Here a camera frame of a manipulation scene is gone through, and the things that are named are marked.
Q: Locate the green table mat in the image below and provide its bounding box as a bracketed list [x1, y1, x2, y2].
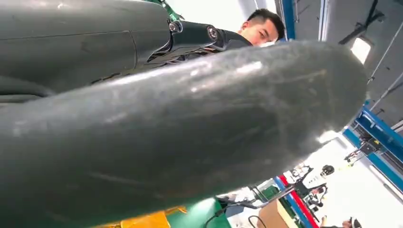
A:
[165, 196, 234, 228]

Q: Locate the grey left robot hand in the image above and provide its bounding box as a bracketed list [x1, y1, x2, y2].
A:
[0, 0, 368, 228]

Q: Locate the person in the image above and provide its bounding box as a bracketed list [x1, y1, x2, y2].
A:
[238, 8, 286, 48]

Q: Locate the blue metal cart frame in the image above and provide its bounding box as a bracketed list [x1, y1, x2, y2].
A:
[342, 107, 403, 192]

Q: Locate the brown cardboard box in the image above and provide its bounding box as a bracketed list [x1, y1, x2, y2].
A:
[256, 199, 300, 228]

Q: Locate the yellow plastic sheet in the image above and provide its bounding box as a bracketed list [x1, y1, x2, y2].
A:
[91, 206, 188, 228]

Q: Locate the long black cable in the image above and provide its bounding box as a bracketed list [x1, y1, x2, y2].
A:
[203, 201, 262, 228]

